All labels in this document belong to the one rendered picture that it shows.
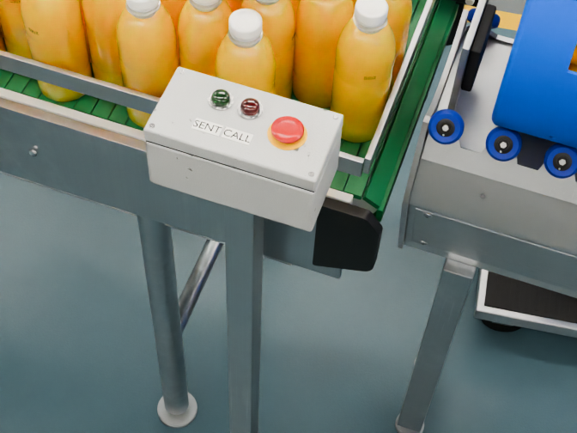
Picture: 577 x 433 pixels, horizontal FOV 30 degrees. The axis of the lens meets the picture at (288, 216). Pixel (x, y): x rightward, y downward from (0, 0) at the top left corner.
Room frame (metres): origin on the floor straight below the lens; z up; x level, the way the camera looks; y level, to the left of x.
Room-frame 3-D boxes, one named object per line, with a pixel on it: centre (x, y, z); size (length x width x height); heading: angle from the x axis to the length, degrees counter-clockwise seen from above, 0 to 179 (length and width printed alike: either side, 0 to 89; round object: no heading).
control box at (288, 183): (0.75, 0.05, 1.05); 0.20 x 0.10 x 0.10; 74
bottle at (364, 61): (0.92, -0.08, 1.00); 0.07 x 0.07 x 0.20
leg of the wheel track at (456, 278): (0.88, -0.27, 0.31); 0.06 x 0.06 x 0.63; 74
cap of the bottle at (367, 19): (0.92, -0.08, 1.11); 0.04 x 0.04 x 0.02
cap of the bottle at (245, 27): (0.88, 0.06, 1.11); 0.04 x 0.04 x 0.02
